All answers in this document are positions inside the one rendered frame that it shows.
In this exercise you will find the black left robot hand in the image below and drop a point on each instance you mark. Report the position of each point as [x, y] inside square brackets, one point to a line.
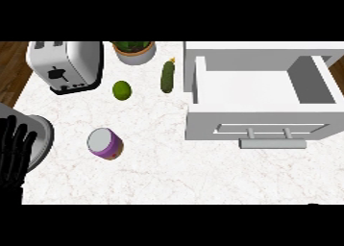
[7, 160]

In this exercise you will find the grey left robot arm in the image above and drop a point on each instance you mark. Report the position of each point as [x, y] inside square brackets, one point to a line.
[44, 141]

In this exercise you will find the purple can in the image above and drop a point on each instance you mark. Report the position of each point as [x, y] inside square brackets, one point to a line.
[106, 143]

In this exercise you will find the white open drawer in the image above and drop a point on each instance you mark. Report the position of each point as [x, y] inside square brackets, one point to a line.
[246, 89]

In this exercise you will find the white drawer front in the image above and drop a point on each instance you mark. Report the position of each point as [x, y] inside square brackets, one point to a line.
[275, 120]

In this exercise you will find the silver toaster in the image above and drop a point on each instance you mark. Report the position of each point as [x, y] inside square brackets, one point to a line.
[69, 65]

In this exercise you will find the green lime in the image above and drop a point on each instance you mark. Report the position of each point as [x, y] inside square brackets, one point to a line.
[122, 90]

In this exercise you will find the white plant pot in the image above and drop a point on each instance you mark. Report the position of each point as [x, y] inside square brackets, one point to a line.
[135, 56]

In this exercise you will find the green cucumber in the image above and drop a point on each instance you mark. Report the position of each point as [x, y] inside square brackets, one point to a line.
[168, 78]

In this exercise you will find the green potted plant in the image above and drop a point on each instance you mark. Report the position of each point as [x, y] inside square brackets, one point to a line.
[131, 45]

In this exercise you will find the white cabinet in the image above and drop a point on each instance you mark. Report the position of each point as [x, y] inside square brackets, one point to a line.
[256, 51]

